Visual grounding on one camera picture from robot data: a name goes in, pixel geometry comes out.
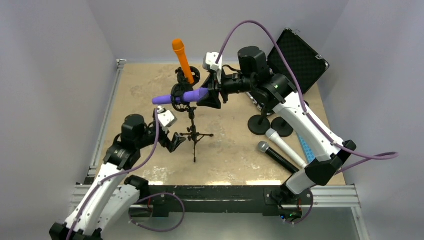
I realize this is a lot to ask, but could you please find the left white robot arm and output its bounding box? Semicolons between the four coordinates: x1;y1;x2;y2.
49;107;185;240

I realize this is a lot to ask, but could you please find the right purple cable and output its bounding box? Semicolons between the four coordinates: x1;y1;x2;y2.
214;20;400;226

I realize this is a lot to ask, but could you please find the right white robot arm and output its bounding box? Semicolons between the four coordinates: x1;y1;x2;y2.
197;46;357;204

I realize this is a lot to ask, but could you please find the round-base shock-mount stand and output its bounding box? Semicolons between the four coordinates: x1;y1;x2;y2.
175;66;201;86

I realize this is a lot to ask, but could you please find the white microphone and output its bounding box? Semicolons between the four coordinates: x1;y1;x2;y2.
265;128;307;169

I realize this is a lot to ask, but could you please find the black silver-mesh microphone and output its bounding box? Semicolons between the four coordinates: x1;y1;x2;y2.
257;141;299;174

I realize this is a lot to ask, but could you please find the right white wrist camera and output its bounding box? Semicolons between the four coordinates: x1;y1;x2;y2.
202;52;223;82

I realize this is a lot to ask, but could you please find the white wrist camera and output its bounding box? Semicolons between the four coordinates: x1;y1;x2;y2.
156;106;178;128
202;52;223;82

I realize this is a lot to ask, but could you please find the black tripod shock-mount stand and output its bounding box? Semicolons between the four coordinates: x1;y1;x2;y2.
170;83;214;163

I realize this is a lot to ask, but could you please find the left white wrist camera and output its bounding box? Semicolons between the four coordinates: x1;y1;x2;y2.
156;106;178;128

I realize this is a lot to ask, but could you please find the black clip stand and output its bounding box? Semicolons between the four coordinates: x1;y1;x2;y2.
271;117;294;138
247;106;271;136

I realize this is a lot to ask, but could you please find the orange microphone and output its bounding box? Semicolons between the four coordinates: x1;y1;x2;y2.
172;38;195;84

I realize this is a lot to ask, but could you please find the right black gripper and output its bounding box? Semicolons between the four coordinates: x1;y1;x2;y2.
197;68;255;109

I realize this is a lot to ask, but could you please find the blue lego baseplate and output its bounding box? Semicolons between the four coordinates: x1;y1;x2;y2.
297;134;316;164

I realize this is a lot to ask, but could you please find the purple microphone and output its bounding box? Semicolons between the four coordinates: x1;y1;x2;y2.
151;87;209;105

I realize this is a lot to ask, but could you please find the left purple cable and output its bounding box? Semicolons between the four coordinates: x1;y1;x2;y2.
64;108;186;240

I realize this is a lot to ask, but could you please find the purple cable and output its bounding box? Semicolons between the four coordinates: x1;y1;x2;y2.
214;20;400;226
64;108;186;240

